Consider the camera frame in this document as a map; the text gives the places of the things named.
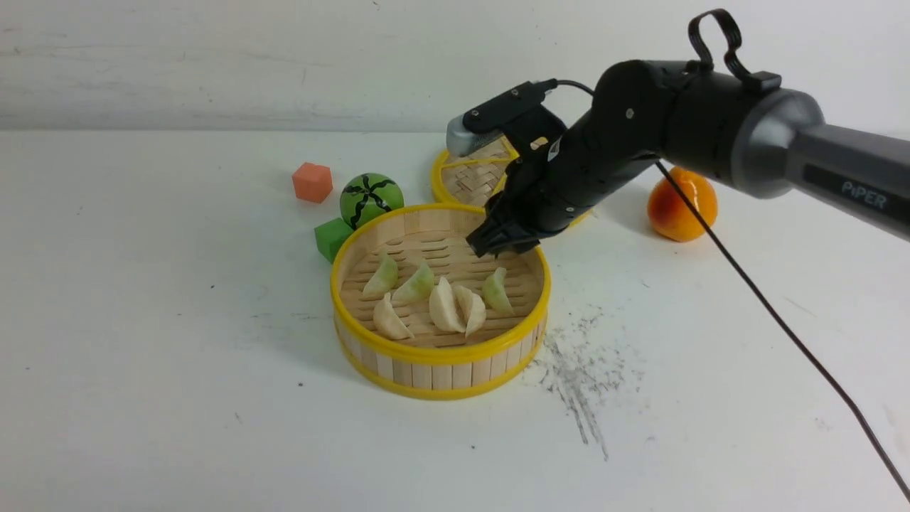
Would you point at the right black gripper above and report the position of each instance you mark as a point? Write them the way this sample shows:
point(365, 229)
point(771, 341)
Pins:
point(595, 157)

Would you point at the cream dumpling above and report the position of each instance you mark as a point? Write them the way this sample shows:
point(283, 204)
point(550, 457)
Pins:
point(472, 308)
point(443, 309)
point(495, 294)
point(388, 323)

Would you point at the pale green dumpling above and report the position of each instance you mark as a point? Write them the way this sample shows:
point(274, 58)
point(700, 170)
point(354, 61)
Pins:
point(418, 287)
point(383, 280)

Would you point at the bamboo steamer tray yellow rim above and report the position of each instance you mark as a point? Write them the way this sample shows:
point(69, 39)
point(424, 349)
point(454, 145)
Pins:
point(419, 314)

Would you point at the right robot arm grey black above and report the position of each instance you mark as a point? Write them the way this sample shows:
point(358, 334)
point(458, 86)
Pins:
point(746, 132)

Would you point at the woven bamboo steamer lid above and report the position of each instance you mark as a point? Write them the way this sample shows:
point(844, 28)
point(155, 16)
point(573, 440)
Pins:
point(472, 179)

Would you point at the green toy watermelon ball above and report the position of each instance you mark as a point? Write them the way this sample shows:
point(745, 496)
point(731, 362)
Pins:
point(368, 196)

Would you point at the orange toy pear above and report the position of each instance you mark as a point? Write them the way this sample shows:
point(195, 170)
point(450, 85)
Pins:
point(667, 212)

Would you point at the green foam cube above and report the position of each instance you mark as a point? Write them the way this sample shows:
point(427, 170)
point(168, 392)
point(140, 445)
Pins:
point(330, 237)

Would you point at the orange foam cube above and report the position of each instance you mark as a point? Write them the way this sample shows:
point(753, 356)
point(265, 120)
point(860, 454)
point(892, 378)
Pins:
point(312, 182)

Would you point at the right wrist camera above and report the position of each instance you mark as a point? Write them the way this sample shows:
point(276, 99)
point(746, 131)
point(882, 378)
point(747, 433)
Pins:
point(517, 114)

